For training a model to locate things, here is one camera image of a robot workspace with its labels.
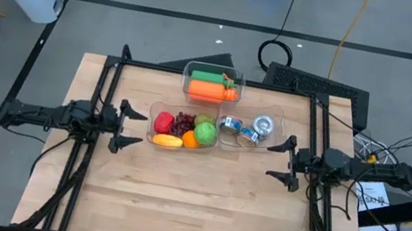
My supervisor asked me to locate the small clear plastic bin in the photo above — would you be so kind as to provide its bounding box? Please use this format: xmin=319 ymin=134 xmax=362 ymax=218
xmin=178 ymin=59 xmax=249 ymax=109

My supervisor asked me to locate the orange fruit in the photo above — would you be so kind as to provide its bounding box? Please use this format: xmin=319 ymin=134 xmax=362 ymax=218
xmin=179 ymin=128 xmax=202 ymax=151

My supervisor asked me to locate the black metal table frame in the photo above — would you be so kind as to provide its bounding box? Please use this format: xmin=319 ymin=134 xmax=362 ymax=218
xmin=9 ymin=29 xmax=396 ymax=231

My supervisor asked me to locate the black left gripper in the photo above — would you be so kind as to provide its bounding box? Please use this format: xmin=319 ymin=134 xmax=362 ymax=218
xmin=94 ymin=95 xmax=152 ymax=159

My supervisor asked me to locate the yellow mango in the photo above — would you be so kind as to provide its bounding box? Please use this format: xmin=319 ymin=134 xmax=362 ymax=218
xmin=151 ymin=131 xmax=185 ymax=151

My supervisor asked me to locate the black coiled cable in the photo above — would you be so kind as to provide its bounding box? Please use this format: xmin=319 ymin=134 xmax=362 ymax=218
xmin=254 ymin=0 xmax=305 ymax=78

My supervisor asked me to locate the red bell pepper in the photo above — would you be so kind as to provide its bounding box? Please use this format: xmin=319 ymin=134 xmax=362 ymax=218
xmin=151 ymin=110 xmax=177 ymax=136

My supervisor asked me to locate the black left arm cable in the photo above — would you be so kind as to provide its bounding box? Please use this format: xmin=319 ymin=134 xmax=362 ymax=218
xmin=28 ymin=130 xmax=75 ymax=183

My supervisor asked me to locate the dark red grape bunch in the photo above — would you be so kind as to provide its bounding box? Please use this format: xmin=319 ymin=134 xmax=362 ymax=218
xmin=168 ymin=110 xmax=198 ymax=140

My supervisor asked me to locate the black perforated case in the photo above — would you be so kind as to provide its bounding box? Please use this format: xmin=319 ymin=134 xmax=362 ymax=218
xmin=256 ymin=60 xmax=375 ymax=136

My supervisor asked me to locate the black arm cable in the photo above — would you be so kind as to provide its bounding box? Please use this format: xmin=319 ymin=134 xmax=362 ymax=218
xmin=28 ymin=130 xmax=75 ymax=183
xmin=326 ymin=172 xmax=360 ymax=222

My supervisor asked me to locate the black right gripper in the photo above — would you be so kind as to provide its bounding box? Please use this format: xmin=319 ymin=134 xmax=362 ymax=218
xmin=260 ymin=131 xmax=316 ymax=196

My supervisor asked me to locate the white cable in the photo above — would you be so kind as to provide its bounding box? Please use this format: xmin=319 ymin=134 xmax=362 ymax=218
xmin=350 ymin=131 xmax=403 ymax=168

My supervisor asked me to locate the silver tin can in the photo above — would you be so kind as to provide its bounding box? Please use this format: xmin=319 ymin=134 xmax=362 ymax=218
xmin=250 ymin=112 xmax=277 ymax=140

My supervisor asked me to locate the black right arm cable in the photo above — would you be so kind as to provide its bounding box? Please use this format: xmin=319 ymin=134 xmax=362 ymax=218
xmin=326 ymin=172 xmax=360 ymax=222

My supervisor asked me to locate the blue label tin can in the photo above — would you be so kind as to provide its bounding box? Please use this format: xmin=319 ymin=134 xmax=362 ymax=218
xmin=234 ymin=125 xmax=262 ymax=150
xmin=218 ymin=113 xmax=245 ymax=138

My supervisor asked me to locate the yellow cable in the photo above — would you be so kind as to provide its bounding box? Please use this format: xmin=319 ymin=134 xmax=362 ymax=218
xmin=326 ymin=0 xmax=373 ymax=85

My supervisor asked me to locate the white paper sheet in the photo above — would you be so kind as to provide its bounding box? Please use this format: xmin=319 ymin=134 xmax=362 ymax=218
xmin=351 ymin=178 xmax=394 ymax=217

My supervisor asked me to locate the olive green pear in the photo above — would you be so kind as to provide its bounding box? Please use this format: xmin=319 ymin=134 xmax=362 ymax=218
xmin=193 ymin=111 xmax=218 ymax=131

